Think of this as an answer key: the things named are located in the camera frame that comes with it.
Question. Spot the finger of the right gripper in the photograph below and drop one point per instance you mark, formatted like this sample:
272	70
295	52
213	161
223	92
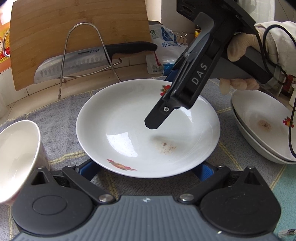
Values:
200	59
171	70

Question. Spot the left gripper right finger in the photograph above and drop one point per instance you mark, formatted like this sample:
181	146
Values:
210	178

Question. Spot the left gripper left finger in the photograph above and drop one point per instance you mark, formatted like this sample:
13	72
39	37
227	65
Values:
80	179

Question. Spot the oval fruit plate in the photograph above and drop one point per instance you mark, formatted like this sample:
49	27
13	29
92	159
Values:
111	130
257	146

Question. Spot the white bowl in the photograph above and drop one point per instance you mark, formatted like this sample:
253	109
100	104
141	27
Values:
22	151

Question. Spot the large round fruit plate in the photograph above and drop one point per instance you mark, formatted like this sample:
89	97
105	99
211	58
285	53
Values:
267	120

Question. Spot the white sleeved right forearm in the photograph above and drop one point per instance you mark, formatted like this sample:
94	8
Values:
280	47

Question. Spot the steel kitchen knife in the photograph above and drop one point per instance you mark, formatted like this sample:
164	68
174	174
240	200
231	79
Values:
51	68

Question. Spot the blue white salt bag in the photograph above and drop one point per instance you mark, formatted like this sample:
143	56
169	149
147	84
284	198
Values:
169	48

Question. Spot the grey teal towel mat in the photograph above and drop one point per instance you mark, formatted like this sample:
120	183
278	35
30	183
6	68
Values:
57	122

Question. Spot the orange cooking wine jug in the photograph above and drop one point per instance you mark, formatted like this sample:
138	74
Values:
5	62

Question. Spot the bamboo cutting board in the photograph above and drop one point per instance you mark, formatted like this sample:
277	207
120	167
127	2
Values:
43	29

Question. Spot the wire board rack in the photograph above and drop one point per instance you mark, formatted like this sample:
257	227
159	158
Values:
109	59

